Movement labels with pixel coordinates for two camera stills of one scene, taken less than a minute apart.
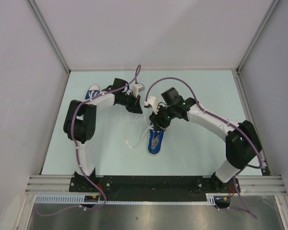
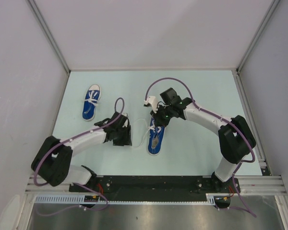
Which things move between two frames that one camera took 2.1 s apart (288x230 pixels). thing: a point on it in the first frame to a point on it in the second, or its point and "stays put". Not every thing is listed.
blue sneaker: [155, 140] stays put
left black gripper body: [129, 101] to [123, 136]
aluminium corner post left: [49, 32] stays put
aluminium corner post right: [264, 22] stays put
